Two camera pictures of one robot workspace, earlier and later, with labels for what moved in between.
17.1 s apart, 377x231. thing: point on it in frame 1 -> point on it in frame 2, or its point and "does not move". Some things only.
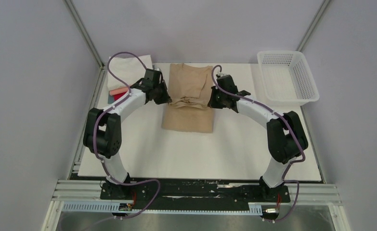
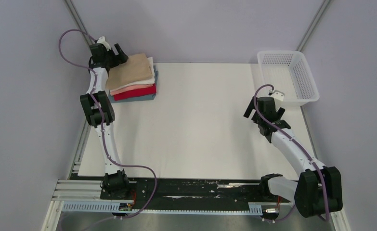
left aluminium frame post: (88, 39) does not move
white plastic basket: (286, 78) does not move
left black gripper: (165, 98) -> (122, 58)
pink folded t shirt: (115, 91) does not move
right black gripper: (213, 103) -> (248, 111)
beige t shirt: (188, 86) -> (136, 69)
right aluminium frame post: (313, 25) does not move
